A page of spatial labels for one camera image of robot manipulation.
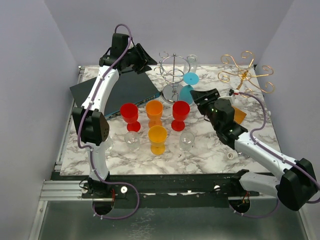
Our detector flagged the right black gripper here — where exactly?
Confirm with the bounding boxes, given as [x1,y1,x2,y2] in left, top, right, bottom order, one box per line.
[191,88,222,131]

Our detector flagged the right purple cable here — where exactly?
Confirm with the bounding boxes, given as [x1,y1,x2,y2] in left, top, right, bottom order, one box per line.
[232,91,320,219]

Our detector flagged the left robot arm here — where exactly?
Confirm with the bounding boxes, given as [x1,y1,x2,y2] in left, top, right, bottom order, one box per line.
[72,33,157,198]

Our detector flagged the clear glass on silver rack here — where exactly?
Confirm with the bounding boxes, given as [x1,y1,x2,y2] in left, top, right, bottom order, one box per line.
[183,54,198,74]

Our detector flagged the clear glass tumbler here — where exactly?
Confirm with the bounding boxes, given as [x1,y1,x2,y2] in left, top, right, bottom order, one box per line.
[104,137,113,151]

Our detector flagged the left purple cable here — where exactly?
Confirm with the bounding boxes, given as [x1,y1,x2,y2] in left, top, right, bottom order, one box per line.
[76,23,141,221]

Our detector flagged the orange wine glass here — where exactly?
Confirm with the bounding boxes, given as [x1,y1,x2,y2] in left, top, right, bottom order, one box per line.
[145,100,164,128]

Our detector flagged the aluminium frame rail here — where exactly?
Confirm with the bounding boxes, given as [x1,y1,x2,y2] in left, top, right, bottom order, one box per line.
[39,180,112,202]

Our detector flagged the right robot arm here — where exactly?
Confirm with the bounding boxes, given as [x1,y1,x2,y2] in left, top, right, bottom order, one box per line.
[190,88,320,211]

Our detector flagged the black mounting rail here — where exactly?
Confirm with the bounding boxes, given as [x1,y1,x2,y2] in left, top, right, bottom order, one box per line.
[81,173,247,209]

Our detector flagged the yellow wine glass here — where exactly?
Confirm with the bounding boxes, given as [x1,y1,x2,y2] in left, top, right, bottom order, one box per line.
[148,125,167,155]

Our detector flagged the purple cable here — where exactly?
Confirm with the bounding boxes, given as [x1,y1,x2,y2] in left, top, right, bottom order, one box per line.
[76,23,141,221]
[232,91,320,219]

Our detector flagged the black network switch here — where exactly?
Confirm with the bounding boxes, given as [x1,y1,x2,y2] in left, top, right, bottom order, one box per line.
[70,71,161,119]

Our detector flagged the silver wire glass rack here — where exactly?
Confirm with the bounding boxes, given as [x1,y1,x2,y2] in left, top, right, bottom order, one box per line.
[156,51,191,105]

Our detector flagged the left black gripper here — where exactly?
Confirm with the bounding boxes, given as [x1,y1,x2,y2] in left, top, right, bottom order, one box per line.
[122,43,156,74]

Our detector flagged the clear ribbed wine glass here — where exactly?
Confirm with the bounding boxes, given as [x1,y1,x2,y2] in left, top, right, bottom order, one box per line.
[179,131,195,152]

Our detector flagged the red wine glass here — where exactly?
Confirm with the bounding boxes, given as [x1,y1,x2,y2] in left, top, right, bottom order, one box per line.
[171,100,190,132]
[120,103,141,132]

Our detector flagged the blue wine glass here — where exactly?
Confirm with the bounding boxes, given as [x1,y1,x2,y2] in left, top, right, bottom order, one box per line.
[178,72,199,105]

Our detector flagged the gold wire glass rack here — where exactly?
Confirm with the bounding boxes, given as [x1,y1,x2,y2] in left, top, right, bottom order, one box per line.
[217,50,276,94]

